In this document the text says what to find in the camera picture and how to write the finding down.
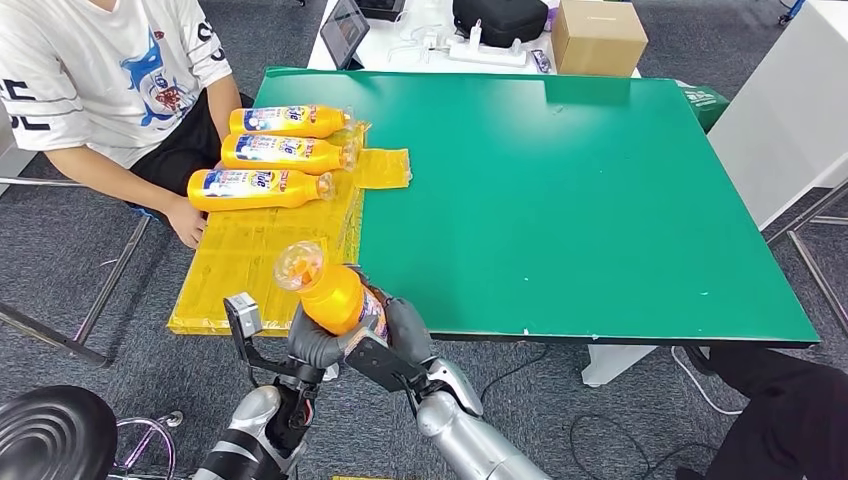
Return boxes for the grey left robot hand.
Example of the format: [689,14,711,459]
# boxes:
[286,304,362,371]

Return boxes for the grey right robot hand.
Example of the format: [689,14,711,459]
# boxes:
[351,264,435,369]

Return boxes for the orange detergent bottle clear cap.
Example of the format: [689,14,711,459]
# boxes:
[272,240,390,339]
[228,104,354,140]
[220,133,361,176]
[186,168,337,213]

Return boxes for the yellow taped cardboard board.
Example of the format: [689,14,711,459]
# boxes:
[166,121,413,338]

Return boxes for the white table leg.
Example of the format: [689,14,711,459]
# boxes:
[581,344,660,389]

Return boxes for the black round stool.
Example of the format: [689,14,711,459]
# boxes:
[0,385,185,480]

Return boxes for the white power strip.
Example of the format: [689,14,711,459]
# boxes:
[447,19,529,69]

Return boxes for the black tablet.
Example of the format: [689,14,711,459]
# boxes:
[319,0,372,72]

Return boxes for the white desk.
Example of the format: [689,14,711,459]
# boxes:
[307,0,643,79]

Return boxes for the black case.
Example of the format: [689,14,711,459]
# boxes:
[354,0,407,22]

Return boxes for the black zip bag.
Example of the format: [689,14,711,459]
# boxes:
[452,0,550,49]

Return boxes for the person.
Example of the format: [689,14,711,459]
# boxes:
[675,345,848,480]
[0,0,256,251]

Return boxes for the brown cardboard box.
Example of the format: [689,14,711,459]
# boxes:
[551,0,650,78]

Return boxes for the green bin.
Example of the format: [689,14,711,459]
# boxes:
[675,79,730,134]

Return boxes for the white side table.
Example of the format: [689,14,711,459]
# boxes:
[707,0,848,231]

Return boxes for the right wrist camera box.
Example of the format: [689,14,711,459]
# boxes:
[343,329,425,393]

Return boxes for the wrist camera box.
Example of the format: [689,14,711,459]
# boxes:
[223,292,264,362]
[343,329,425,393]

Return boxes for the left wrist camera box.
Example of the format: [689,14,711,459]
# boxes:
[223,292,264,362]

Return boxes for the black floor cable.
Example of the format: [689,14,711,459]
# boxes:
[478,344,552,405]

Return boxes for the white charger cable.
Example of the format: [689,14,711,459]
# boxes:
[386,13,454,69]

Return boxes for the metal chair frame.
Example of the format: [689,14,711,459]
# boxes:
[0,174,155,369]

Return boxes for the metal table frame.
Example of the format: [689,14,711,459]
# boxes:
[761,178,848,338]

